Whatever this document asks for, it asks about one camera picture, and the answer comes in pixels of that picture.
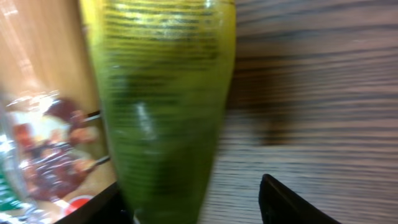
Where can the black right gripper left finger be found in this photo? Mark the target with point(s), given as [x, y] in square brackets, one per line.
[107, 207]

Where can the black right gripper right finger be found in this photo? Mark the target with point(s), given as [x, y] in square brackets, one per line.
[280, 205]

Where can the red spaghetti packet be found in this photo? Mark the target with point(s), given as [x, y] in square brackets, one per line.
[53, 149]

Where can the green tea packet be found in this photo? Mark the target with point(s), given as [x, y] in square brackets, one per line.
[163, 70]

